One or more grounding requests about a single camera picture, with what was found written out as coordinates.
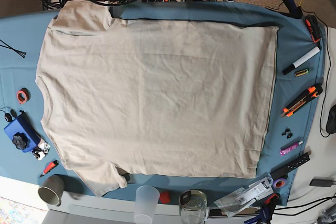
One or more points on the AA battery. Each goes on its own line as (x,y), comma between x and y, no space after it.
(302,72)

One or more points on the black white marker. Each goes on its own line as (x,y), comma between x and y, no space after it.
(301,60)

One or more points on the black zip ties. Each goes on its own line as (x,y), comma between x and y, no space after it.
(7,46)

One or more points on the beige T-shirt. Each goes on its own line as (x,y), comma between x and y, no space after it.
(167,97)

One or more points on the red small block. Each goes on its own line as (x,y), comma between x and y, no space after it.
(165,197)

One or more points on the blue table cloth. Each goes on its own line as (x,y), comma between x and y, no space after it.
(26,33)

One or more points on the packaged item in plastic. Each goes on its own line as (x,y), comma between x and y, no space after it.
(243,198)

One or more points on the black knob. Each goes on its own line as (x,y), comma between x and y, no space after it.
(20,141)

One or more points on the white small caster toy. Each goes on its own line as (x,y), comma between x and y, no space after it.
(41,150)

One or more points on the purple glue tube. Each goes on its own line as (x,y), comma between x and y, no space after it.
(288,148)

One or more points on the purple tape roll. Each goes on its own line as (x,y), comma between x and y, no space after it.
(279,183)

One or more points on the blue orange bar clamp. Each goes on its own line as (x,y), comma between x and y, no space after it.
(266,212)

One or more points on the orange black clamp tool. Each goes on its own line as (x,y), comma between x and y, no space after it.
(312,25)

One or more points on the red black small tool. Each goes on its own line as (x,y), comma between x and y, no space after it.
(49,167)

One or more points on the translucent plastic cup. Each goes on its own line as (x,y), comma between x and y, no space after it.
(146,201)

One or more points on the small black clips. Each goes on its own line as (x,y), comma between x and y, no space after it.
(287,133)

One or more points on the grey mug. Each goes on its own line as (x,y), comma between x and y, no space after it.
(51,190)

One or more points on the blue box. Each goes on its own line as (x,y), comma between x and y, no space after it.
(22,125)

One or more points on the orange tape roll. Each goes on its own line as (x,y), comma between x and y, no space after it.
(22,96)

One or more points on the glass jar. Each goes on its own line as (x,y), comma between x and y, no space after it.
(192,206)

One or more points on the orange black utility knife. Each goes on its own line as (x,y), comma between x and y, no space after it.
(302,99)

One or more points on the black perforated bar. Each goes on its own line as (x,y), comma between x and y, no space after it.
(290,166)

